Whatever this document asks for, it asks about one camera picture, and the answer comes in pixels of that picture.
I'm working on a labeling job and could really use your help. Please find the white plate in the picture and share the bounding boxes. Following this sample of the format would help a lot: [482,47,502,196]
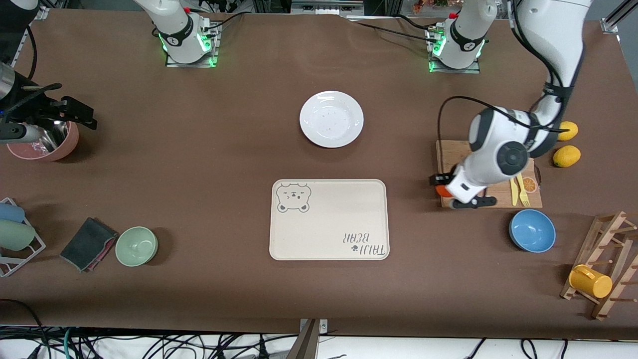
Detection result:
[299,90,364,149]

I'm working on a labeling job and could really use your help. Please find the wooden cutting board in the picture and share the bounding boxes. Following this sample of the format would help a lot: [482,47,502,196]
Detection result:
[436,140,543,209]

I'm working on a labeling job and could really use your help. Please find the metal scoop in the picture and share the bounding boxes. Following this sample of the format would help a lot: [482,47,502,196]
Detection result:
[31,119,70,154]

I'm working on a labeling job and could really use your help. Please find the pink bowl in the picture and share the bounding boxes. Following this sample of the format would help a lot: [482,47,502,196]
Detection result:
[6,120,79,163]

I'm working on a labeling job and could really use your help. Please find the yellow plastic fork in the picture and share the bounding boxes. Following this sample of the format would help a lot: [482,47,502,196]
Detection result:
[516,172,531,207]

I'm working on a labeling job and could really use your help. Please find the blue bowl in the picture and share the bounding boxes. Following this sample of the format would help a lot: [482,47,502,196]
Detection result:
[508,209,557,254]

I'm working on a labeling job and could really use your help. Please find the light blue cup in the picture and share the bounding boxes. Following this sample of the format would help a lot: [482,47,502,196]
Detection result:
[0,202,25,223]

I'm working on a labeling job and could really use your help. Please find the yellow lemon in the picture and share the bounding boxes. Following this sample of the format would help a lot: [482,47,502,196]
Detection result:
[557,121,579,142]
[553,145,582,168]

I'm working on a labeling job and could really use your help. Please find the cream tray with bear print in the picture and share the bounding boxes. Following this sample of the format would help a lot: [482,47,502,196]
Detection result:
[269,179,390,261]

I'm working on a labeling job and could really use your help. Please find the light green cup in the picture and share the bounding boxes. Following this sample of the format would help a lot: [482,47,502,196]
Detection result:
[0,219,36,251]

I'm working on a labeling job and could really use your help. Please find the dark folded cloth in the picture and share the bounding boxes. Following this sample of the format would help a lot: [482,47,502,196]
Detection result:
[60,217,119,273]

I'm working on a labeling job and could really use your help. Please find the light green bowl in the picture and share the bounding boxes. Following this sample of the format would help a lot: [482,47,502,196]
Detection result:
[115,226,159,267]

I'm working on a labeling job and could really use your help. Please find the wooden mug rack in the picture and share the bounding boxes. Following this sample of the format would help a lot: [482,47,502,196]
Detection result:
[560,211,638,321]

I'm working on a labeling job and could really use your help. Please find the yellow mug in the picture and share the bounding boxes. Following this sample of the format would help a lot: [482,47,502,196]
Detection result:
[569,264,613,299]

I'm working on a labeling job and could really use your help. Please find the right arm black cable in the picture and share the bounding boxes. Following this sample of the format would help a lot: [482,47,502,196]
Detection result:
[0,25,63,115]

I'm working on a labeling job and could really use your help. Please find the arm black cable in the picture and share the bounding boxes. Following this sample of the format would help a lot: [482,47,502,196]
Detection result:
[438,0,574,150]
[0,25,63,115]

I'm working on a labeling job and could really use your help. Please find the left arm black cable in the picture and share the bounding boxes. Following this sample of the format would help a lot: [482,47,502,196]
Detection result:
[438,0,574,150]

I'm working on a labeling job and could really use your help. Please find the white wire cup rack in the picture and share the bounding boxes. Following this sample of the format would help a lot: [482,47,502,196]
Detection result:
[0,197,46,278]

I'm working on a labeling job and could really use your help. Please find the black base cable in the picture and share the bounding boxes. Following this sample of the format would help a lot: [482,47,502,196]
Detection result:
[204,11,246,38]
[349,14,439,43]

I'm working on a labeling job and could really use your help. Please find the black floor cable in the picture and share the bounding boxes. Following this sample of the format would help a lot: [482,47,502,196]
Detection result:
[0,298,50,359]

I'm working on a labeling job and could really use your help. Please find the aluminium frame rail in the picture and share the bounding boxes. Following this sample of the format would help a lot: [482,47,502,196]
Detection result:
[252,0,399,18]

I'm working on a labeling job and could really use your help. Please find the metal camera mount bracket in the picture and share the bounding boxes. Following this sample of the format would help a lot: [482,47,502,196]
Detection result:
[287,318,329,359]

